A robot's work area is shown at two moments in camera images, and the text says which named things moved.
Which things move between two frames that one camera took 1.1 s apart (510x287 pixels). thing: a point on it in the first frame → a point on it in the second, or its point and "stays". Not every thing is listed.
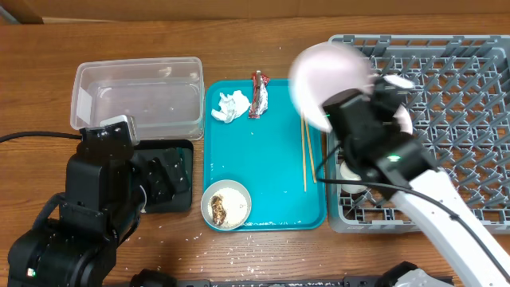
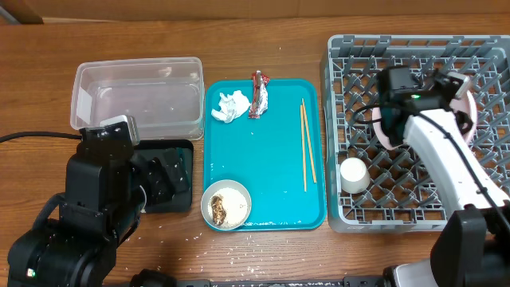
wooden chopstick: (304, 151) stays
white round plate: (322, 68) → (464, 104)
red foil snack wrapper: (260, 95) stays
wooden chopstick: (314, 173) stays
